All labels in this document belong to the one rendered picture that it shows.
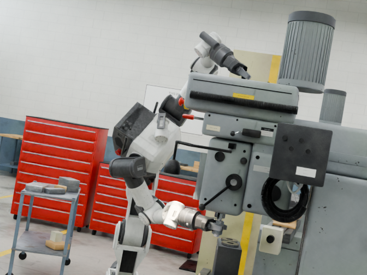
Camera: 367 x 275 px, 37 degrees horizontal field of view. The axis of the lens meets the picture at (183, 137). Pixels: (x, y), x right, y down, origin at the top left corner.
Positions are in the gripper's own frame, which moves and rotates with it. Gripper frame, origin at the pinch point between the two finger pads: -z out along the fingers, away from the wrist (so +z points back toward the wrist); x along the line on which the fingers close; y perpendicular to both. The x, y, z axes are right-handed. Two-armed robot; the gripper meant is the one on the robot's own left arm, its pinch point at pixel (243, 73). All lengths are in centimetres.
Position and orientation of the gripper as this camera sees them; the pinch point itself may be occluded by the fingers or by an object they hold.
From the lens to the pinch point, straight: 244.9
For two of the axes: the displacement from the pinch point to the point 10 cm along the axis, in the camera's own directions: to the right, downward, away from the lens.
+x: -4.8, -0.7, -8.7
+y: 5.8, -7.8, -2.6
